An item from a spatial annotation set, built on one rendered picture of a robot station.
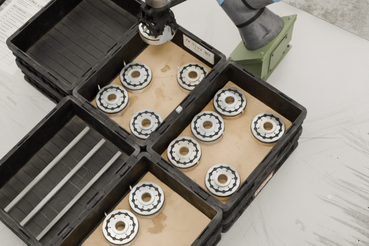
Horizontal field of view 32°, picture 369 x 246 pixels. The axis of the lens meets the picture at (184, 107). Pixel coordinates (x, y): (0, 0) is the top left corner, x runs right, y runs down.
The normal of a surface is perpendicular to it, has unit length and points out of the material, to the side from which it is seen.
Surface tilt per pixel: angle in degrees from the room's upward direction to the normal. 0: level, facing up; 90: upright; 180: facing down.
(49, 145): 0
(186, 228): 0
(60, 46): 0
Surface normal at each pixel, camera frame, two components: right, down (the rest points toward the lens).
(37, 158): -0.04, -0.48
